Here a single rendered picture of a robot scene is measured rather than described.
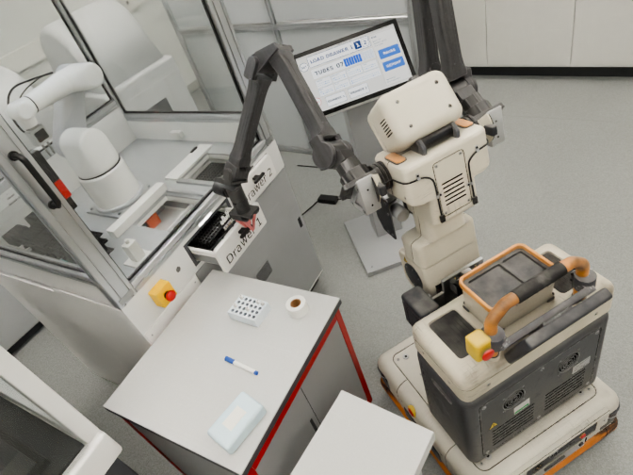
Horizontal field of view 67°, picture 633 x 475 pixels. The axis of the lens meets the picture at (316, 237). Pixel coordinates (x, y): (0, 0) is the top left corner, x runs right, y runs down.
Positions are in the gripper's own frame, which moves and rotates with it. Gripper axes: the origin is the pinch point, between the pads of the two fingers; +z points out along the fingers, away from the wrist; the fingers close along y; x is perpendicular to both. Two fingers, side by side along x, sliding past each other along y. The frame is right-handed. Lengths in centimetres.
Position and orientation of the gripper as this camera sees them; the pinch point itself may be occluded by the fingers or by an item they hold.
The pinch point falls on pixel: (251, 228)
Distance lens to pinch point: 182.6
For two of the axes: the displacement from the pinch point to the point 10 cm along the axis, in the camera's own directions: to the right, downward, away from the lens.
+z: 2.4, 7.3, 6.5
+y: -8.6, -1.6, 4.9
